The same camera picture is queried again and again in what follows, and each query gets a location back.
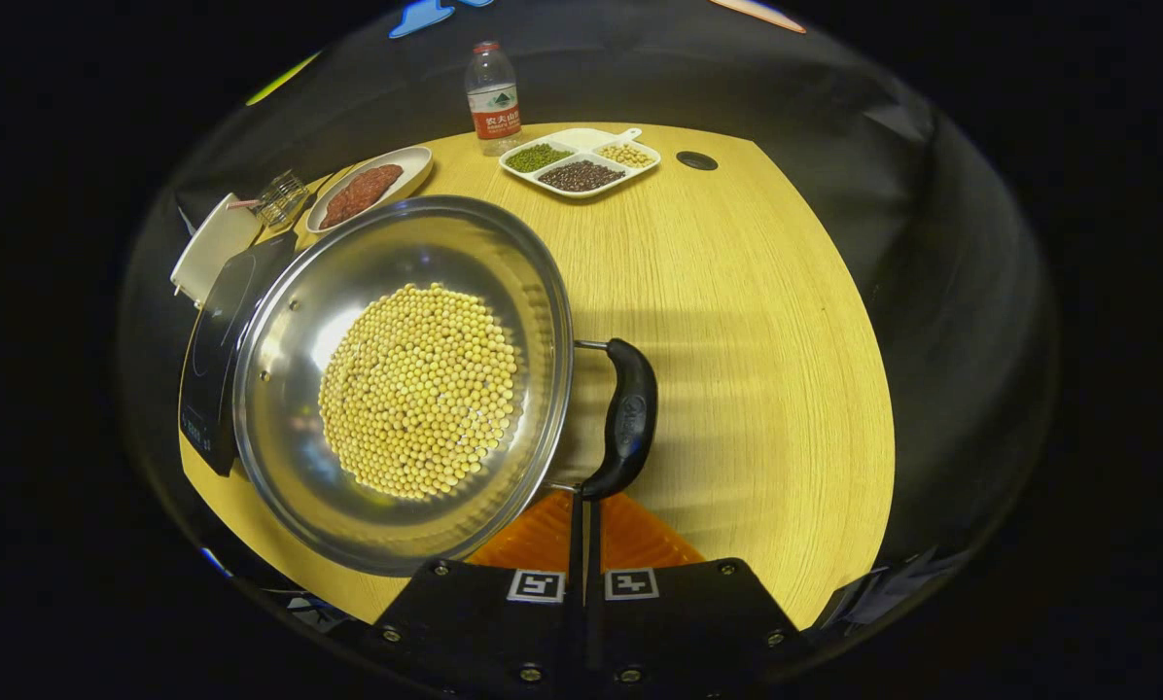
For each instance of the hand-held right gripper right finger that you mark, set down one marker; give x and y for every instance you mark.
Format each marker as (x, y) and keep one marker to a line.
(688, 622)

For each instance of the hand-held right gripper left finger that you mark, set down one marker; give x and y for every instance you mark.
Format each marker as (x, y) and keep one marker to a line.
(475, 622)

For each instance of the stainless steel pot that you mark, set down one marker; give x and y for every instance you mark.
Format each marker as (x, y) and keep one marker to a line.
(290, 408)

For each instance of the black induction cooktop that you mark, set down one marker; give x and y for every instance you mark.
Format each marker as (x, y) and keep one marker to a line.
(214, 360)

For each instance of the pile of soybeans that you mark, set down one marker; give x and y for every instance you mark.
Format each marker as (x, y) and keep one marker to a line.
(416, 389)

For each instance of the brown meat piece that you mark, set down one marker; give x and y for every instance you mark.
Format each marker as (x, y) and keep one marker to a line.
(379, 180)
(343, 209)

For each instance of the white toaster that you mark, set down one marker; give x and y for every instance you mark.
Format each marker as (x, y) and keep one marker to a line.
(214, 248)

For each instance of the dark red beans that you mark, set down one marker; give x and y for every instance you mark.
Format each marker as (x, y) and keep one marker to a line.
(581, 176)

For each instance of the black table grommet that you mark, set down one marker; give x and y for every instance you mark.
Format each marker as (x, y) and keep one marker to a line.
(697, 160)

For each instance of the white round plate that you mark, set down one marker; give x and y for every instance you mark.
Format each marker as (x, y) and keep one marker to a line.
(406, 165)

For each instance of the green mung beans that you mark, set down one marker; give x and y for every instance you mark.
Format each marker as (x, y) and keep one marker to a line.
(538, 157)

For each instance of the small portion of soybeans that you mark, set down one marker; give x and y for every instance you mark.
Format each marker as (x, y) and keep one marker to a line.
(626, 156)

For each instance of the pink straw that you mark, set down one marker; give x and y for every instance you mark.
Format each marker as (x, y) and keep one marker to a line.
(243, 203)

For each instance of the white divided dish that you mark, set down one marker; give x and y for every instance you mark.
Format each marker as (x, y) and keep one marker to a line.
(586, 138)

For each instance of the clear plastic water bottle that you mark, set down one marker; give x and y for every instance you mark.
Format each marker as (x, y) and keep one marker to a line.
(494, 107)

